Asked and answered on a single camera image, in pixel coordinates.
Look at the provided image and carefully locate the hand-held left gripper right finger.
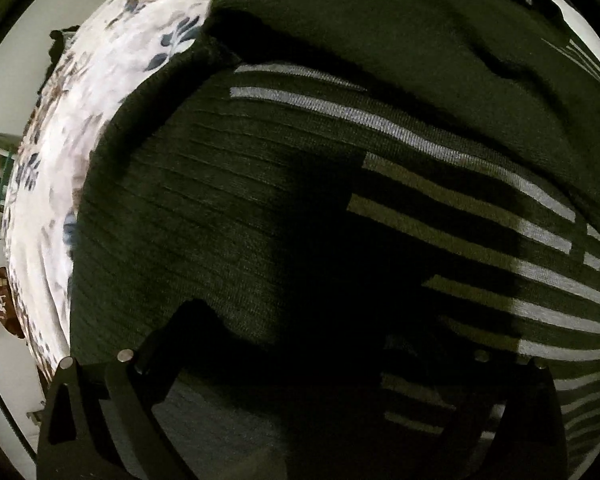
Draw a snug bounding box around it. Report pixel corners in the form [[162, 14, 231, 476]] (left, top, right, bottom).
[[379, 334, 569, 480]]

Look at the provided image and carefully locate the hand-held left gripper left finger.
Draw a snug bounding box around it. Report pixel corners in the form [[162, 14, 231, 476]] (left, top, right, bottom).
[[36, 299, 222, 480]]

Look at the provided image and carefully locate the dark green striped sweater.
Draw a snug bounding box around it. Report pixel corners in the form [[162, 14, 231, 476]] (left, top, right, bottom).
[[69, 0, 600, 480]]

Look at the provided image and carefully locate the brown patterned slipper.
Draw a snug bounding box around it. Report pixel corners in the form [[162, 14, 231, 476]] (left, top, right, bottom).
[[0, 266, 27, 339]]

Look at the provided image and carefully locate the white floral bedsheet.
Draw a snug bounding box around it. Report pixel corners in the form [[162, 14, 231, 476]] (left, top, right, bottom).
[[2, 0, 262, 392]]

